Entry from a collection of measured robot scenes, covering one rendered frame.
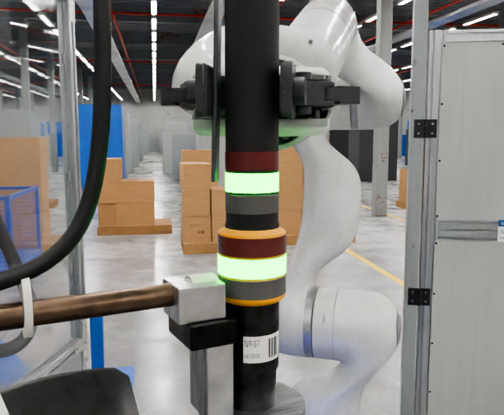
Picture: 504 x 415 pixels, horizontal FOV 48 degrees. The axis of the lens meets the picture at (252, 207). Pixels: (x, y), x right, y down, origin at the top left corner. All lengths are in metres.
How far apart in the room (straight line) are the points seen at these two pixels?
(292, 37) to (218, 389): 0.46
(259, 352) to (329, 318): 0.58
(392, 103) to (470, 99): 1.23
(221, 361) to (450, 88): 1.91
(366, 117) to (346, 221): 0.18
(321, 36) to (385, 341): 0.49
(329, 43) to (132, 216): 8.91
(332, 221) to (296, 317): 0.17
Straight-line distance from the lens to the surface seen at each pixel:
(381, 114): 0.99
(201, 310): 0.34
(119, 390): 0.53
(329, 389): 0.99
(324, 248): 0.95
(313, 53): 0.70
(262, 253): 0.34
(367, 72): 0.96
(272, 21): 0.35
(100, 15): 0.32
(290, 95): 0.33
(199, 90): 0.34
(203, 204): 7.83
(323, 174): 0.96
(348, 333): 0.94
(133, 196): 9.52
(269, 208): 0.34
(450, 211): 2.21
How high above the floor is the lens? 1.63
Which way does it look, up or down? 7 degrees down
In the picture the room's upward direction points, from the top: straight up
